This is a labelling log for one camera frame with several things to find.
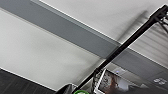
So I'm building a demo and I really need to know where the green rimmed round item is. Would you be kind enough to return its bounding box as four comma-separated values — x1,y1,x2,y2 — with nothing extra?
72,88,90,94

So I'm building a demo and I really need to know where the white green snack bag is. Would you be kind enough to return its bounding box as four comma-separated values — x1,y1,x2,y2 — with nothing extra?
94,68,118,94

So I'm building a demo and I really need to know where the black wire shelf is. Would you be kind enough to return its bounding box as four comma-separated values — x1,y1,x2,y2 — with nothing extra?
73,3,168,94

